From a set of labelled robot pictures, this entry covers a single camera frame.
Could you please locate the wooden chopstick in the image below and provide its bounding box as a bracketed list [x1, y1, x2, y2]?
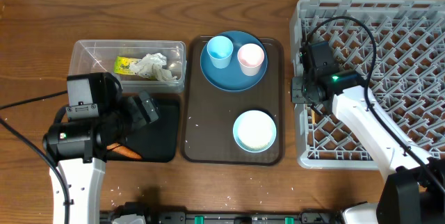
[311, 110, 316, 125]

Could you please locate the orange carrot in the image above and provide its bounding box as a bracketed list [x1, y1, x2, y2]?
[106, 143, 142, 160]

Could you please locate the light blue bowl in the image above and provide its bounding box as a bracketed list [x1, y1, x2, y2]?
[232, 110, 277, 153]

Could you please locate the foil snack wrapper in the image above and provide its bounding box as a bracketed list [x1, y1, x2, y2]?
[113, 56, 140, 75]

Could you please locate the white tissue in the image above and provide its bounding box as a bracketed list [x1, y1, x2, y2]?
[129, 53, 177, 81]

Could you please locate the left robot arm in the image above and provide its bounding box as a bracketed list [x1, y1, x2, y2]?
[43, 91, 160, 223]

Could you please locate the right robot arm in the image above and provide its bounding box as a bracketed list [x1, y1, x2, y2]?
[291, 70, 444, 224]

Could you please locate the grey dishwasher rack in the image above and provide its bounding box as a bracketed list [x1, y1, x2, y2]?
[289, 0, 444, 159]

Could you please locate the black tray bin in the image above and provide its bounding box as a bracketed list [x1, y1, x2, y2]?
[106, 91, 180, 163]

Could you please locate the pink cup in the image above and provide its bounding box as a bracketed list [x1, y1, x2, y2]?
[237, 43, 265, 77]

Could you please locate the clear plastic bin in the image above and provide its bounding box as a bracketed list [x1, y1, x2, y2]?
[69, 40, 186, 93]

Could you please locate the dark blue plate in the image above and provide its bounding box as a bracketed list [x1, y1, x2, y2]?
[200, 31, 268, 92]

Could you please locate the light blue cup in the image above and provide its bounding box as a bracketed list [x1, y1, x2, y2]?
[207, 35, 234, 69]

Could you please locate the brown serving tray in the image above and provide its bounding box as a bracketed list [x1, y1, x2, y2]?
[181, 36, 284, 166]

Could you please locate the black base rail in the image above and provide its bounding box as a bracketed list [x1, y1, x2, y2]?
[99, 202, 343, 224]

